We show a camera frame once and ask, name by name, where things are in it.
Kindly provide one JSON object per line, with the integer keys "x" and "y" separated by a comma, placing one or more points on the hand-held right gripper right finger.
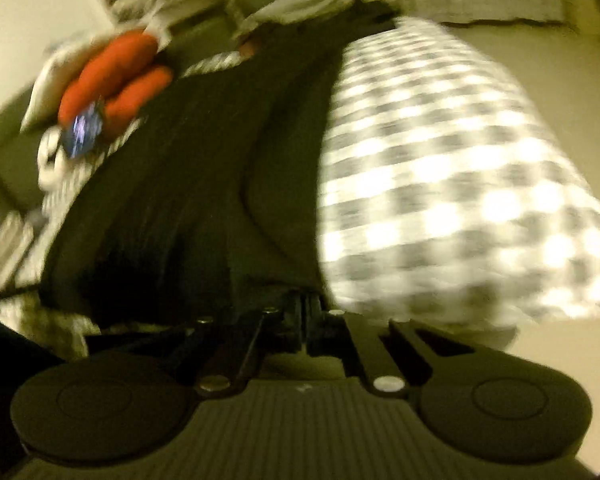
{"x": 315, "y": 327}

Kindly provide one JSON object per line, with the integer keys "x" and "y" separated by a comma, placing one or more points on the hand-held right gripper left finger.
{"x": 291, "y": 325}

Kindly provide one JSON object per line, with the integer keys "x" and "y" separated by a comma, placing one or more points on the black garment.
{"x": 180, "y": 185}

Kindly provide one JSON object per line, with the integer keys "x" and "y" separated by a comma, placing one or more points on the grey white checkered blanket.
{"x": 455, "y": 185}

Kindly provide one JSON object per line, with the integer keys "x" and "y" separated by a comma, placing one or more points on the red puffy cushion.
{"x": 135, "y": 97}
{"x": 105, "y": 70}

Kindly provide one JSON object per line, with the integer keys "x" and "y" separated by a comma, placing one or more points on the smartphone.
{"x": 82, "y": 130}

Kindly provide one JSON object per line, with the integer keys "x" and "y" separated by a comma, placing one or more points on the white fluffy earmuffs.
{"x": 47, "y": 157}

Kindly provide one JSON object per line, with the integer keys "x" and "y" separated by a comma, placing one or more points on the white office chair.
{"x": 290, "y": 7}

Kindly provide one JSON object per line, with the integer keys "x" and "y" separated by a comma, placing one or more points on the grey sofa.
{"x": 10, "y": 160}

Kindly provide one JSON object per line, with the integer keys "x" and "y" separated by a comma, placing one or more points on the white pillow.
{"x": 45, "y": 90}

